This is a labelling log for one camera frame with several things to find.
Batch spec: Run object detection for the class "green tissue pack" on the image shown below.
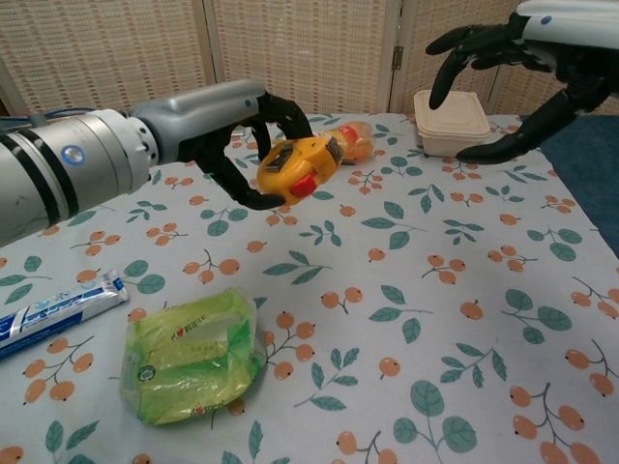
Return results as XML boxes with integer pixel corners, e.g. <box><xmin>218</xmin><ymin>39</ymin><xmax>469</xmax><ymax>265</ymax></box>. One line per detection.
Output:
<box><xmin>119</xmin><ymin>285</ymin><xmax>268</xmax><ymax>427</ymax></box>

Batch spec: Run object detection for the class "woven beige folding screen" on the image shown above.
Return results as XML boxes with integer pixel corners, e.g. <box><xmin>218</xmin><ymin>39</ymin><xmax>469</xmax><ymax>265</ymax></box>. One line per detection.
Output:
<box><xmin>0</xmin><ymin>0</ymin><xmax>619</xmax><ymax>120</ymax></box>

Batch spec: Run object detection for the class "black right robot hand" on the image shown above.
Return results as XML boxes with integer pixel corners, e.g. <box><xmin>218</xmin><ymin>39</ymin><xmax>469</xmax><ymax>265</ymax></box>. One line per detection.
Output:
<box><xmin>425</xmin><ymin>13</ymin><xmax>612</xmax><ymax>166</ymax></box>

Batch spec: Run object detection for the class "orange juice plastic bottle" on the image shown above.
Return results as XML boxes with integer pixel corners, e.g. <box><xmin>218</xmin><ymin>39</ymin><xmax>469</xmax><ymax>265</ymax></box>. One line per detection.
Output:
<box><xmin>312</xmin><ymin>122</ymin><xmax>377</xmax><ymax>166</ymax></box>

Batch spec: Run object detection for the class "yellow tape measure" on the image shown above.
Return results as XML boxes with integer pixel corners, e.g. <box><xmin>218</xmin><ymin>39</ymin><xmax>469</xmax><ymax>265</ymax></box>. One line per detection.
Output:
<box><xmin>255</xmin><ymin>135</ymin><xmax>346</xmax><ymax>206</ymax></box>

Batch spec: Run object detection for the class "fruit leaf print tablecloth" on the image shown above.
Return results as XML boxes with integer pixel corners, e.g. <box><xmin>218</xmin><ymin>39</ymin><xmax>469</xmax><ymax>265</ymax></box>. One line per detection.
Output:
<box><xmin>0</xmin><ymin>113</ymin><xmax>619</xmax><ymax>464</ymax></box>

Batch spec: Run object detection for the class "beige lidded food container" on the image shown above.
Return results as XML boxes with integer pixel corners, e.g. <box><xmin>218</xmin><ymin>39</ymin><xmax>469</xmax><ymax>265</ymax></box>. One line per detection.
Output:
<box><xmin>413</xmin><ymin>89</ymin><xmax>490</xmax><ymax>158</ymax></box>

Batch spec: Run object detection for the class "blue white toothpaste tube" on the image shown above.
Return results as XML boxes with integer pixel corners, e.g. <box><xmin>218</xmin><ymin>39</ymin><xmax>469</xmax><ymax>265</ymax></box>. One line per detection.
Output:
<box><xmin>0</xmin><ymin>268</ymin><xmax>131</xmax><ymax>363</ymax></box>

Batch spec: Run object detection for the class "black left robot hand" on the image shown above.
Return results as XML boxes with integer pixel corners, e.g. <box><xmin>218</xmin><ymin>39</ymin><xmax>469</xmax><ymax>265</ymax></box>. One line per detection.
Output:
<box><xmin>179</xmin><ymin>94</ymin><xmax>316</xmax><ymax>212</ymax></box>

